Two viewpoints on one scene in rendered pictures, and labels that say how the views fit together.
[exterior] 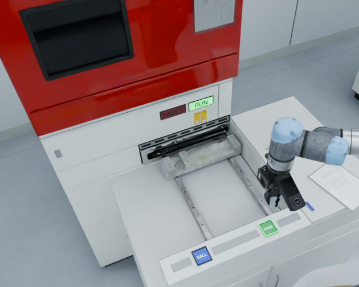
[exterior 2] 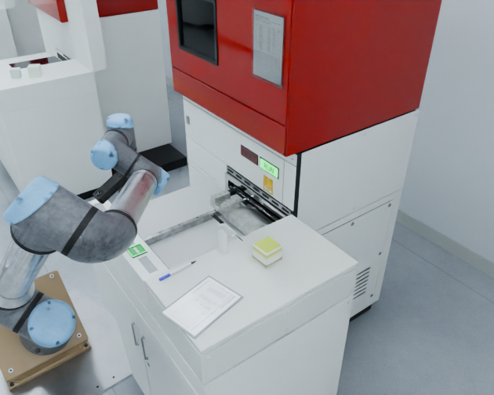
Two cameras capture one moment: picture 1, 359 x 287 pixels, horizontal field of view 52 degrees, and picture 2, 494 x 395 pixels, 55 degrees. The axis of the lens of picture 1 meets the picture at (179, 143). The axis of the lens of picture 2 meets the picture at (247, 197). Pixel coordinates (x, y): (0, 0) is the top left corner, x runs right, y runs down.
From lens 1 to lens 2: 1.75 m
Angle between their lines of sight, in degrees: 55
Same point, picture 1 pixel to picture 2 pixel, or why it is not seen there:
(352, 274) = (110, 353)
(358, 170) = (229, 322)
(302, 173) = (213, 272)
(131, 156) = (222, 172)
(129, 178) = (212, 188)
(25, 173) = not seen: hidden behind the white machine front
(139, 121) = (228, 139)
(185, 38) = (247, 74)
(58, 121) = (181, 85)
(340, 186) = (197, 302)
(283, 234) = (128, 261)
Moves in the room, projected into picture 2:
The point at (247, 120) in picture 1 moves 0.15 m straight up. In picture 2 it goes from (290, 226) to (292, 192)
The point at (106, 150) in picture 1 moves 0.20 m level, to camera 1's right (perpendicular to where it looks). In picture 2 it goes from (209, 146) to (220, 168)
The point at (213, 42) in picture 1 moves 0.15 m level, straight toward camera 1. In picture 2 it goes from (266, 96) to (223, 99)
